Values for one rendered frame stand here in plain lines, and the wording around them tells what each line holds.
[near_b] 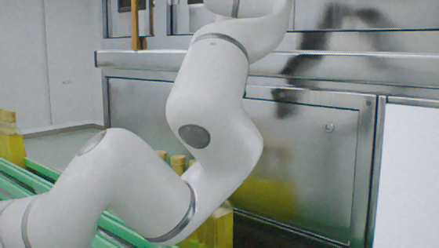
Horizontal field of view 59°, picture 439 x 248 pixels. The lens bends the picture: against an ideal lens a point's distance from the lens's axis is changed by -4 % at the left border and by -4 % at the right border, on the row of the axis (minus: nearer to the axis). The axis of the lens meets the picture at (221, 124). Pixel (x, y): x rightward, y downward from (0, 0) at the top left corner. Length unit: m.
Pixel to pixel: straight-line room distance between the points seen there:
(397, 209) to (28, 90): 6.47
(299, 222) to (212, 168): 0.44
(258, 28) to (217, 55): 0.09
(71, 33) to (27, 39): 0.76
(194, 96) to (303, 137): 0.44
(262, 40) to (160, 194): 0.25
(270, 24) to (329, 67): 0.25
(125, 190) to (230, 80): 0.17
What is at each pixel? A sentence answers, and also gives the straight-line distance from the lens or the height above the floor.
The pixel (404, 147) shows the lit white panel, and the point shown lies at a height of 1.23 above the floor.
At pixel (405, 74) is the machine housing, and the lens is 0.74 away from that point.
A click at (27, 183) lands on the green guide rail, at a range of 1.53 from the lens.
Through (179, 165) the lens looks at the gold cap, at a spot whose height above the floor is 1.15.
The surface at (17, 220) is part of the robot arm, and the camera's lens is 0.50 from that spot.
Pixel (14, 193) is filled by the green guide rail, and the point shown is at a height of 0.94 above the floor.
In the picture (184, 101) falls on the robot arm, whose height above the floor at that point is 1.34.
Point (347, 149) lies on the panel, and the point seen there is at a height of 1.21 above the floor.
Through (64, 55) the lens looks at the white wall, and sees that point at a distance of 7.16.
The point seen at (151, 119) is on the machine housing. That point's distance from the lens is 1.21.
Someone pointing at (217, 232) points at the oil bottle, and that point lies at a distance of 0.83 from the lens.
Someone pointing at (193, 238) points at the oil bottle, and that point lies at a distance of 0.89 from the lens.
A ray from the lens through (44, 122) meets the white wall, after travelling 7.07.
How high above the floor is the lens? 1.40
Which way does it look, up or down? 11 degrees down
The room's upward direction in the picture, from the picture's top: straight up
